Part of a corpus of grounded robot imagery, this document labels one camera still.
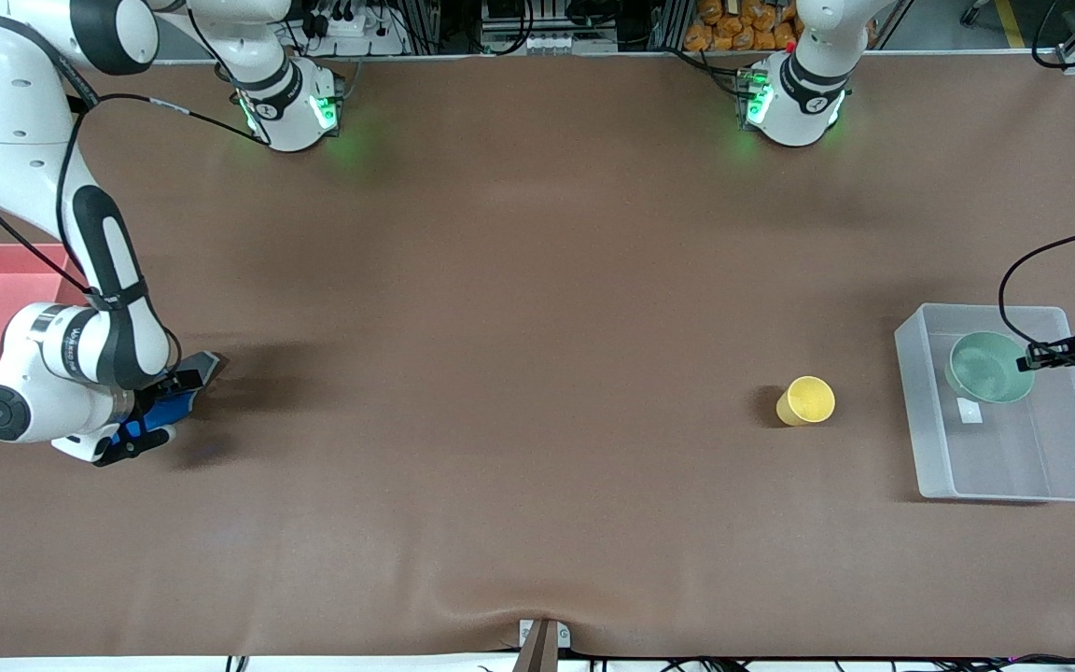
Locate blue cloth with grey edge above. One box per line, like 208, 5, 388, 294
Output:
113, 351, 221, 447

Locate pale green bowl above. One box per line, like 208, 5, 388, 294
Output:
945, 331, 1036, 405

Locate yellow cup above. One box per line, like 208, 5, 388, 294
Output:
775, 375, 837, 428

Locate clear plastic bin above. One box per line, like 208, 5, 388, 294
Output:
894, 303, 1075, 505

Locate white power strip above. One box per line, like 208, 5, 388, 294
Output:
300, 0, 410, 57

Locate orange snack packets pile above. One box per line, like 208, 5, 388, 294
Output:
684, 0, 804, 53

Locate white socket box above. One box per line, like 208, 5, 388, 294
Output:
480, 28, 620, 55

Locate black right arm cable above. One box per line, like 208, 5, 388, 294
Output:
0, 91, 270, 300

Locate metal table edge bracket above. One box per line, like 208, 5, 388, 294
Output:
512, 618, 572, 672

